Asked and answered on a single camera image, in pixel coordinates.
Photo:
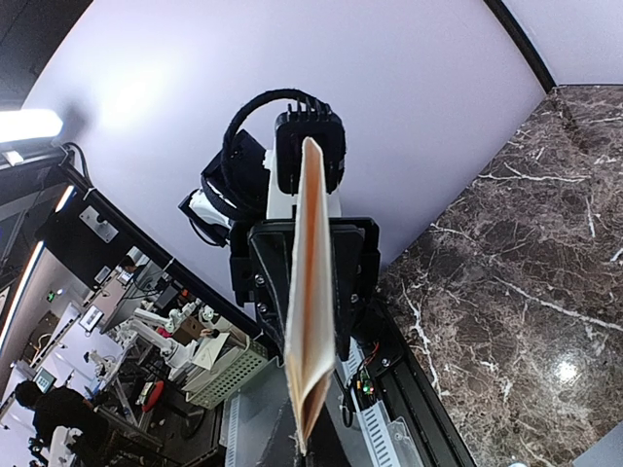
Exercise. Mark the small electronics board with leds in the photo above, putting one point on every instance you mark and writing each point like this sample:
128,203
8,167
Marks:
365,392

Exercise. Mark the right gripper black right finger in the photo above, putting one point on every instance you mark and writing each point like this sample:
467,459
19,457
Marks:
324,446

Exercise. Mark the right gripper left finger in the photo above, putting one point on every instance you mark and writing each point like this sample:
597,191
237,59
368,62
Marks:
282,447

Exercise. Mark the white perforated metal basket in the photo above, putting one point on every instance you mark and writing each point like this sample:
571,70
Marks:
215,377

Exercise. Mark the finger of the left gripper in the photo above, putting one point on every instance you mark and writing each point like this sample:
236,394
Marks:
270,249

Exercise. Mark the black front table rail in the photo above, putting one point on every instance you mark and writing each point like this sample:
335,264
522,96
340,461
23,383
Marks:
409,395

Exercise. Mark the beige lined letter sheet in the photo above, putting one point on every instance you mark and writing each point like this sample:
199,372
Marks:
309,347

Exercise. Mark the person in black shirt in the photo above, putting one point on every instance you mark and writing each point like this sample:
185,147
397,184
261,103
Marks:
63,406

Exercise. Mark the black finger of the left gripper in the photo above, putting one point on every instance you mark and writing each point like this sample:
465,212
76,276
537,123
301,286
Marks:
356,262

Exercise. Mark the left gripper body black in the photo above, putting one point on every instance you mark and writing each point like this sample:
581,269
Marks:
241,269

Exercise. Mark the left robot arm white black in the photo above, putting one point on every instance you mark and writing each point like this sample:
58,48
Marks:
247,202

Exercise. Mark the white slotted cable duct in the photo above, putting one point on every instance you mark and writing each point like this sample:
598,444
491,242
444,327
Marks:
387,441

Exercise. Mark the black right frame post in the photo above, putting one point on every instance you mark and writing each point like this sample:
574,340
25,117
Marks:
523,43

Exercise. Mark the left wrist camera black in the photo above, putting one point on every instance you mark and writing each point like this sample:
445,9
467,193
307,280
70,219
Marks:
309,121

